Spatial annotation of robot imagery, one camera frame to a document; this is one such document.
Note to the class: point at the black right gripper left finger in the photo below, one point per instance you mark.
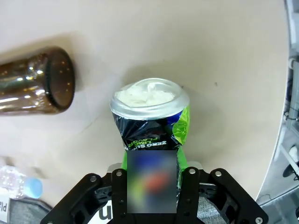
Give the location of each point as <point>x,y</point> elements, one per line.
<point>119,191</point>

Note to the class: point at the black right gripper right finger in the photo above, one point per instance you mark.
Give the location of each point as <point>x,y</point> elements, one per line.
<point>187,198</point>

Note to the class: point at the crushed black green can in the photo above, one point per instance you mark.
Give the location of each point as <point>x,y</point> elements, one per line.
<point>149,130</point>

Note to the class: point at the clear plastic bottle blue cap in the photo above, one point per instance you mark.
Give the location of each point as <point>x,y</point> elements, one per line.
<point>14,182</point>

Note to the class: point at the brown glass bottle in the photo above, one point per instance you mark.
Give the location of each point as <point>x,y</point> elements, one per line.
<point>35,81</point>

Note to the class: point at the aluminium frame profile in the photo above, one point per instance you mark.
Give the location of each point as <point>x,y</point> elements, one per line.
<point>293,35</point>

